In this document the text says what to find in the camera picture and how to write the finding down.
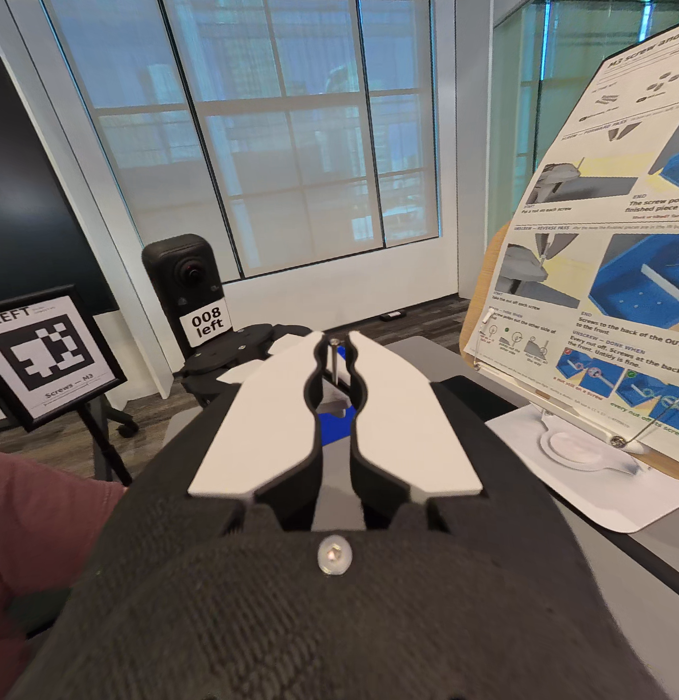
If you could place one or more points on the printed instruction poster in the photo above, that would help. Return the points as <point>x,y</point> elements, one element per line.
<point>602,246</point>

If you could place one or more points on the white poster clip holder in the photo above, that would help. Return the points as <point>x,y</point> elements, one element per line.
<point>569,445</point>

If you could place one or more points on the dark wall screen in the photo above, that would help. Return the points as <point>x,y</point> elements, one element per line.
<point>38,219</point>

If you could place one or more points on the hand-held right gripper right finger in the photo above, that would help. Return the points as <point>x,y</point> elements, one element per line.
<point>416,432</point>

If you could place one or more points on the small metal bolt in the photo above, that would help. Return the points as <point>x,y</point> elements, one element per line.
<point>337,366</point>

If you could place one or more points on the white base sheet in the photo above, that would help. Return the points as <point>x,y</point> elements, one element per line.
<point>591,503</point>

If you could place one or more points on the black floor box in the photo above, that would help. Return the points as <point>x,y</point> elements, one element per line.
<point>393,315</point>

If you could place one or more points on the blue plastic parts bin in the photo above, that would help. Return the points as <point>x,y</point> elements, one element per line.
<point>334,432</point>

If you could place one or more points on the black desk mat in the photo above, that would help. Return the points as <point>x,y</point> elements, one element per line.
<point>471,399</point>

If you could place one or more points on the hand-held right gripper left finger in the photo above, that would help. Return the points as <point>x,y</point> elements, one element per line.
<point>257,432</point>

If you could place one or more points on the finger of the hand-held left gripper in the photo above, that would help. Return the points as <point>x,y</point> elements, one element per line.
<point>241,374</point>
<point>289,343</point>

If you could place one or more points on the large gridded window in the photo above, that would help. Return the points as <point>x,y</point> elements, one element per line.
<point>252,164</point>

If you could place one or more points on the framed marker sign on stand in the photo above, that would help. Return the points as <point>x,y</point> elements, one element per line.
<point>44,355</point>

